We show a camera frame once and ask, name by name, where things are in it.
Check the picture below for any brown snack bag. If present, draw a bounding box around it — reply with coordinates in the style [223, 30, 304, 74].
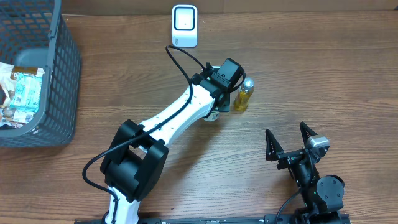
[1, 63, 44, 130]

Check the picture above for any white barcode scanner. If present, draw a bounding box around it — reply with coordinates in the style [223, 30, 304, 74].
[171, 4, 198, 48]

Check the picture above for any grey plastic mesh basket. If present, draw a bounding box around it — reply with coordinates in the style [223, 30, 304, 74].
[1, 0, 81, 147]

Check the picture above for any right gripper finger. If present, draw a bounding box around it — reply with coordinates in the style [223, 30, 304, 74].
[300, 121, 317, 146]
[265, 129, 284, 161]

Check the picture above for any yellow tea bottle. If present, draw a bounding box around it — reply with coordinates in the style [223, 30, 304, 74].
[234, 77, 254, 111]

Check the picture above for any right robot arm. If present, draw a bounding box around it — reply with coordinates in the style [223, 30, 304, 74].
[265, 122, 351, 223]

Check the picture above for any teal Kleenex tissue pack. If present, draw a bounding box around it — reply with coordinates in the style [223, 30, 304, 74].
[203, 111, 220, 122]

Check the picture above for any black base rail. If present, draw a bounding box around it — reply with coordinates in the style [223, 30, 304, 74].
[74, 213, 352, 224]

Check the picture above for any teal wet wipes pack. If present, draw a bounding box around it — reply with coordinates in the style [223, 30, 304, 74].
[10, 73, 42, 113]

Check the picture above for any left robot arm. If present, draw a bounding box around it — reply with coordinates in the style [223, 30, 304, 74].
[100, 58, 246, 223]

